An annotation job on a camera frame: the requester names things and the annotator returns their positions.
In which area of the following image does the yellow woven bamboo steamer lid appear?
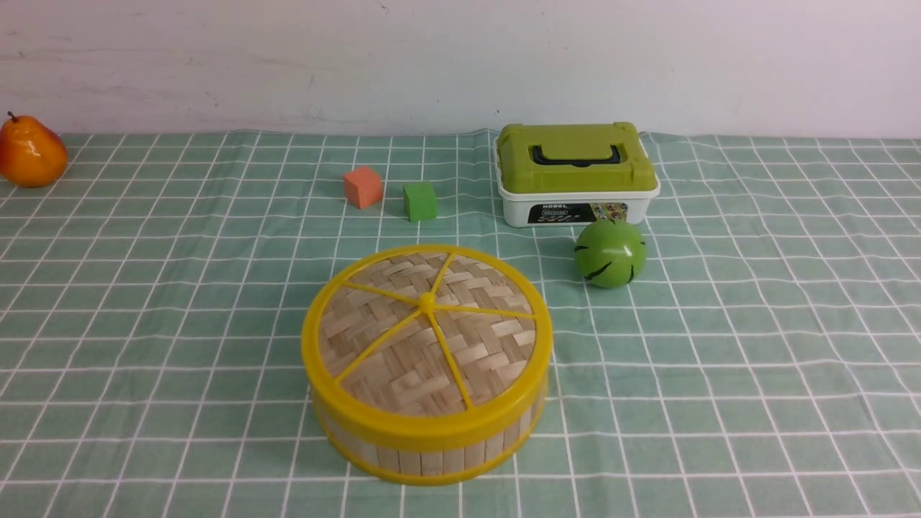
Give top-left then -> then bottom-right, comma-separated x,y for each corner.
301,245 -> 553,452

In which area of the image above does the yellow bamboo steamer basket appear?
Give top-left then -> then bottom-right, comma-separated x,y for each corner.
314,386 -> 548,486

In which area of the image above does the green foam cube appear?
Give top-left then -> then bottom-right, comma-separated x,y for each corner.
402,181 -> 438,223

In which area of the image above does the green lidded white storage box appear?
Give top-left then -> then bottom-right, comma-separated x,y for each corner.
493,122 -> 661,227

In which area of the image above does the orange foam cube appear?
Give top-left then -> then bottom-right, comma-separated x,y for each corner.
342,166 -> 384,209

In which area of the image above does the green toy melon ball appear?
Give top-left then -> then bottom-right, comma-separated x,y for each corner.
573,219 -> 647,288

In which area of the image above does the green checkered tablecloth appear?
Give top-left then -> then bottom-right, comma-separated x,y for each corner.
1,130 -> 920,517

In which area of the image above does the orange toy pear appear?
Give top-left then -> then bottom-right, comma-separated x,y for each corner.
1,112 -> 69,188

